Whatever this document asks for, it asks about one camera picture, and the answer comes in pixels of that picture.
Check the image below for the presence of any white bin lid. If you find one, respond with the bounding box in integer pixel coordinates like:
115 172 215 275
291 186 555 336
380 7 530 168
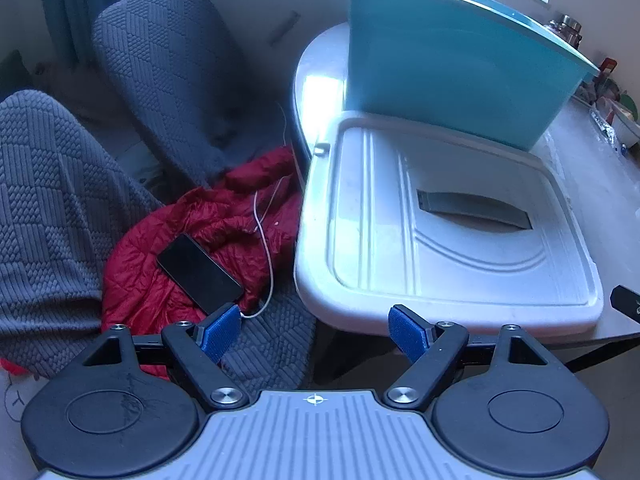
293 109 606 337

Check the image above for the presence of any green round object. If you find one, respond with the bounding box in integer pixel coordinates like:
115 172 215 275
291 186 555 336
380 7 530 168
618 91 639 120

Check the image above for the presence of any black smartphone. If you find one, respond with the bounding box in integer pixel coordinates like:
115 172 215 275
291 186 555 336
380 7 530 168
156 233 244 314

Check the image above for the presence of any red quilted jacket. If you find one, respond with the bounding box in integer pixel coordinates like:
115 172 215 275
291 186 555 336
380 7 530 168
0 145 305 380

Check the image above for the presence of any white ceramic bowl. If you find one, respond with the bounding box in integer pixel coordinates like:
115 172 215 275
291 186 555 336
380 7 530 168
612 102 640 148

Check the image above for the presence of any red small box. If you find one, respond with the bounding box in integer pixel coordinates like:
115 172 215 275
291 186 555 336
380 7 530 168
598 58 617 82

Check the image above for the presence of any teal plastic storage bin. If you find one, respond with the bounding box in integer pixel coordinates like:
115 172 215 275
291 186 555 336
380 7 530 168
345 0 599 151

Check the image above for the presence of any white charging cable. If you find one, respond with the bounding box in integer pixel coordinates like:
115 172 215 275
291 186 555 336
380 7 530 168
238 102 302 321

